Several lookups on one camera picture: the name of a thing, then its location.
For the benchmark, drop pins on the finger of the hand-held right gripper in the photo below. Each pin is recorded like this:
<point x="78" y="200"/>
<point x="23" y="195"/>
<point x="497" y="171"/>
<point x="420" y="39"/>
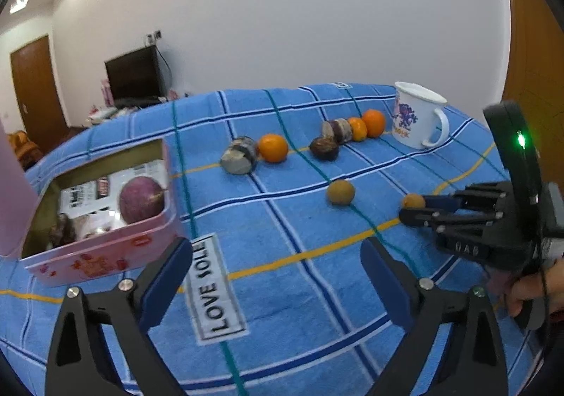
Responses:
<point x="440" y="202"/>
<point x="418" y="216"/>

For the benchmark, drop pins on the brown wooden door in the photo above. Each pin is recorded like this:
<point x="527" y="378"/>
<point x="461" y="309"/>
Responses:
<point x="35" y="83"/>

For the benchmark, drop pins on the blue plaid towel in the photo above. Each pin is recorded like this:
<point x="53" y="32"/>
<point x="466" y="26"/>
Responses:
<point x="286" y="220"/>

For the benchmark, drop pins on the orange leather armchair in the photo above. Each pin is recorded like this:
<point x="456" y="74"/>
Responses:
<point x="20" y="145"/>

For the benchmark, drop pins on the person's right hand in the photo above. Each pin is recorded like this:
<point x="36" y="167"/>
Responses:
<point x="524" y="294"/>

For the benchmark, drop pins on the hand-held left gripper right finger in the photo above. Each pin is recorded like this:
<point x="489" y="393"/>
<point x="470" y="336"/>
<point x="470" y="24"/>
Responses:
<point x="387" y="281"/>

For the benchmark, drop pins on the lilac cylindrical container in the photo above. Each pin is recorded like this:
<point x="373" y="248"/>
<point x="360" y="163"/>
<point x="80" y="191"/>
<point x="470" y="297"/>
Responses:
<point x="13" y="193"/>

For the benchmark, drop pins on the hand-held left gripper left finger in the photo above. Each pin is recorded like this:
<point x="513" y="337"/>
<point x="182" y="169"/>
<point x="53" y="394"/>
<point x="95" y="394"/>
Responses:
<point x="163" y="286"/>

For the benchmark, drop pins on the pink tin box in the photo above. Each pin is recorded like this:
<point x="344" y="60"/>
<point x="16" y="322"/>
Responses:
<point x="110" y="257"/>

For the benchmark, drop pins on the purple passion fruit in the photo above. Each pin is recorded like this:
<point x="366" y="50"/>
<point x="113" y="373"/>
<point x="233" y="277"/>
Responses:
<point x="142" y="201"/>

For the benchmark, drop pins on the wooden wardrobe panel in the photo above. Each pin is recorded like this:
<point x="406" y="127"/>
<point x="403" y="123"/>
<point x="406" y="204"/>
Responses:
<point x="533" y="26"/>

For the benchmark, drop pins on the white printed mug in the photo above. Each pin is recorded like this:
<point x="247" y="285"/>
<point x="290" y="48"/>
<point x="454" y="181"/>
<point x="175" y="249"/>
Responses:
<point x="409" y="114"/>

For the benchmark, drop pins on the small brown longan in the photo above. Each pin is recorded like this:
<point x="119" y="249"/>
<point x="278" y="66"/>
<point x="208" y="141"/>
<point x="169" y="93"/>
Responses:
<point x="340" y="192"/>
<point x="413" y="201"/>

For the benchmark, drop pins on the pink box beside television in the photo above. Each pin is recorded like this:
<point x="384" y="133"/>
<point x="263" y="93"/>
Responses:
<point x="105" y="92"/>

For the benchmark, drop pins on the orange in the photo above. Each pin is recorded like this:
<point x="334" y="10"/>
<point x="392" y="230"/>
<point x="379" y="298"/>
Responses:
<point x="374" y="123"/>
<point x="357" y="128"/>
<point x="273" y="148"/>

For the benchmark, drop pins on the wall socket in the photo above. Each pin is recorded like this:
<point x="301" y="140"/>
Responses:
<point x="154" y="35"/>

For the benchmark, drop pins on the black television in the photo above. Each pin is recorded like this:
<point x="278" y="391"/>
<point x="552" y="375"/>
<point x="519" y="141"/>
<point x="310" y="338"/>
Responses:
<point x="132" y="74"/>

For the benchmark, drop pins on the dark brown round fruit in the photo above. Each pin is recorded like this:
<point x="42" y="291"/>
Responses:
<point x="61" y="231"/>
<point x="324" y="148"/>

